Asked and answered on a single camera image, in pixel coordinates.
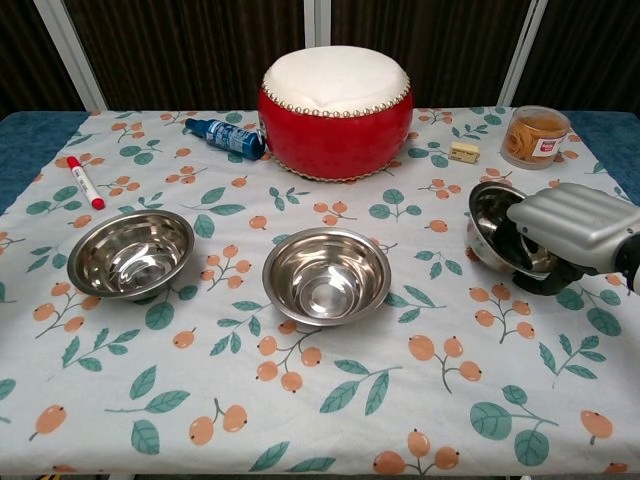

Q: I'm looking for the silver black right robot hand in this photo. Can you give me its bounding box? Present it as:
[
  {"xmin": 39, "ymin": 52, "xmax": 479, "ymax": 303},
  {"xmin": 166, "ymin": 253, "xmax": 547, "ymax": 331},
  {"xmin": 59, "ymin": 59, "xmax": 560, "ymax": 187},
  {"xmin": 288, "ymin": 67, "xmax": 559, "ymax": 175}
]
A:
[{"xmin": 492, "ymin": 182, "xmax": 640, "ymax": 297}]

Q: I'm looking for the stainless steel bowl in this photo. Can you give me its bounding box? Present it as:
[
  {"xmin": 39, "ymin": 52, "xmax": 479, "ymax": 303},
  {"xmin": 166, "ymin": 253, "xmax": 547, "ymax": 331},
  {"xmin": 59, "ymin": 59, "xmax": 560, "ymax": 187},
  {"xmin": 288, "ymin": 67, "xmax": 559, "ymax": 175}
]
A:
[
  {"xmin": 467, "ymin": 180, "xmax": 556, "ymax": 279},
  {"xmin": 261, "ymin": 227, "xmax": 392, "ymax": 327},
  {"xmin": 66, "ymin": 209, "xmax": 196, "ymax": 301}
]

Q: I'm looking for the clear jar of rubber bands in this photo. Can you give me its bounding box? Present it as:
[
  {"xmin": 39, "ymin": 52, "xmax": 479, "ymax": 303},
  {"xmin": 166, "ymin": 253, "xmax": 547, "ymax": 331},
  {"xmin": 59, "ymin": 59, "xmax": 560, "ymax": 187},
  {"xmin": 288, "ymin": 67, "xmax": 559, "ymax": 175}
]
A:
[{"xmin": 501, "ymin": 105, "xmax": 572, "ymax": 171}]

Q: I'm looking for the small cork piece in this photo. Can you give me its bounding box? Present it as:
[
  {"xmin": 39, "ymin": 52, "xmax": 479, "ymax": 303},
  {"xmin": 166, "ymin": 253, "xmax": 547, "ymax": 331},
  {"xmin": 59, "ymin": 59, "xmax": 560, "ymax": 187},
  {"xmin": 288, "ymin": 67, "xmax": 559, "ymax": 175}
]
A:
[{"xmin": 448, "ymin": 140, "xmax": 481, "ymax": 164}]

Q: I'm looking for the dark brown partition panel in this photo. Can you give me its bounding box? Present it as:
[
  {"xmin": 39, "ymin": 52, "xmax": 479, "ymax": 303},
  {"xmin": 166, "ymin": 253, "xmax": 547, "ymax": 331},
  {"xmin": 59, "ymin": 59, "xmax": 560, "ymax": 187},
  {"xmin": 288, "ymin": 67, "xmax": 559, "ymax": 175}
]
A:
[
  {"xmin": 327, "ymin": 0, "xmax": 531, "ymax": 109},
  {"xmin": 0, "ymin": 0, "xmax": 84, "ymax": 121},
  {"xmin": 64, "ymin": 0, "xmax": 309, "ymax": 114},
  {"xmin": 514, "ymin": 0, "xmax": 640, "ymax": 114}
]

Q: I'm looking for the red drum with white skin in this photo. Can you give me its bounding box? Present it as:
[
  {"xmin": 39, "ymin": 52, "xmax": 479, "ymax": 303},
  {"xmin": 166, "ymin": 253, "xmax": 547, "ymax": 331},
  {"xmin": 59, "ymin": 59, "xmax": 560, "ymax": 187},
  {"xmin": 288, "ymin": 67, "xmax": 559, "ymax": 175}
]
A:
[{"xmin": 257, "ymin": 48, "xmax": 415, "ymax": 182}]

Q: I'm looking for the floral fruit print tablecloth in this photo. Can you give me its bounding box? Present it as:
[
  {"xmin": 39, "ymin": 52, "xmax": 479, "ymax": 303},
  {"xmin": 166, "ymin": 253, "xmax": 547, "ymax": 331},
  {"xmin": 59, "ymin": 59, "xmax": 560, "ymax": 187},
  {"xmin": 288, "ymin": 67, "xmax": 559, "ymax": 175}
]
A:
[{"xmin": 0, "ymin": 105, "xmax": 640, "ymax": 476}]

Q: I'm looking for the blue spray bottle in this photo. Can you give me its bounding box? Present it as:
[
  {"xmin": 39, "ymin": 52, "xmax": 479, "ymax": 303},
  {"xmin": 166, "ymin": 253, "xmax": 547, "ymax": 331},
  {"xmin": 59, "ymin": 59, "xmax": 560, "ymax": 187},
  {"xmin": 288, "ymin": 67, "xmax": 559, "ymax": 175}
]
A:
[{"xmin": 184, "ymin": 117, "xmax": 266, "ymax": 162}]

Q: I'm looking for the red and white marker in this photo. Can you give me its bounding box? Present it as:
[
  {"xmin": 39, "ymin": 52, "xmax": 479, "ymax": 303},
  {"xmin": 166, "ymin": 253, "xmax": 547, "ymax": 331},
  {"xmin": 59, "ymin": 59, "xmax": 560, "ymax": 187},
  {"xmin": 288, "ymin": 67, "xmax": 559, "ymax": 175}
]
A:
[{"xmin": 66, "ymin": 155, "xmax": 107, "ymax": 211}]

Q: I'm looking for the blue table cover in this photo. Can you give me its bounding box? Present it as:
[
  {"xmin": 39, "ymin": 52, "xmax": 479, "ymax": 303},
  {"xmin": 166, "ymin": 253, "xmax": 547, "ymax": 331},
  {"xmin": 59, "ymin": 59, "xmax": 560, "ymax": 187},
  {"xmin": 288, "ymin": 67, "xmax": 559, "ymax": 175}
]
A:
[{"xmin": 0, "ymin": 110, "xmax": 640, "ymax": 216}]

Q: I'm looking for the white partition frame post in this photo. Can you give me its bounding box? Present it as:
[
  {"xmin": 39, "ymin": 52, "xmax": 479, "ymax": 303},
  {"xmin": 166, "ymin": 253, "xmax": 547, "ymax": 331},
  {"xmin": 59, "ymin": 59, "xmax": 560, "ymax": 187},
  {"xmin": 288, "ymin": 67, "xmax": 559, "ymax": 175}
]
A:
[
  {"xmin": 499, "ymin": 0, "xmax": 551, "ymax": 107},
  {"xmin": 33, "ymin": 0, "xmax": 109, "ymax": 114},
  {"xmin": 299, "ymin": 0, "xmax": 334, "ymax": 51}
]

